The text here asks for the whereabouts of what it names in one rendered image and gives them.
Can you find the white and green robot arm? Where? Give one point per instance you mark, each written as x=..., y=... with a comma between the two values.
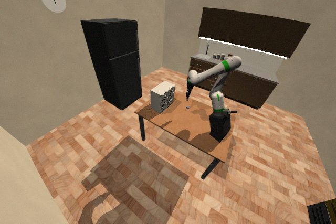
x=222, y=69

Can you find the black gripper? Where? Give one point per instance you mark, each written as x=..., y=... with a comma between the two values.
x=188, y=92

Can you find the grey small chest of drawers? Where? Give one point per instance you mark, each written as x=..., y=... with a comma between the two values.
x=156, y=94

